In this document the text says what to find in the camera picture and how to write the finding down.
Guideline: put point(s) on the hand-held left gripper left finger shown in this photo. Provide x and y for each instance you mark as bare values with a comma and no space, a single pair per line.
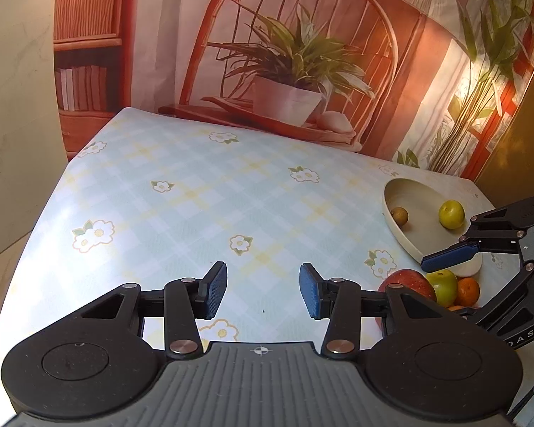
218,285

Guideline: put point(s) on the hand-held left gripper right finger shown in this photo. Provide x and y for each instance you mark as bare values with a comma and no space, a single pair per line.
309,292

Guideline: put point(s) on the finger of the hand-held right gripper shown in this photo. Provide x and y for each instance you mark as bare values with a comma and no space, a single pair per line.
503,300
449,255

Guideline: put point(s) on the green apple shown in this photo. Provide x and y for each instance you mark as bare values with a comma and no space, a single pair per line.
444,285

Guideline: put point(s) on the orange mandarin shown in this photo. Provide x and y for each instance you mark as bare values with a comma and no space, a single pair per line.
468,291
457,308

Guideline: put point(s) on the beige plate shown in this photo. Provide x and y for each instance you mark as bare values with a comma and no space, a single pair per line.
422,227

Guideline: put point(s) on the red apple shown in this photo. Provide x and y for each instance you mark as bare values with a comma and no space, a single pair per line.
409,279

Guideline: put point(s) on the yellow-green apple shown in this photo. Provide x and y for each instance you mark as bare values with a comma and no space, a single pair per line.
451,213

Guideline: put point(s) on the small brown round fruit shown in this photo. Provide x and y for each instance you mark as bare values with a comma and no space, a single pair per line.
399,215

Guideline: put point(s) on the floral plaid tablecloth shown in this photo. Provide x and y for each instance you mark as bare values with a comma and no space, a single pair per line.
204,187

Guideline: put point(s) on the printed backdrop cloth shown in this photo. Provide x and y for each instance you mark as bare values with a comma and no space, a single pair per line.
160,53

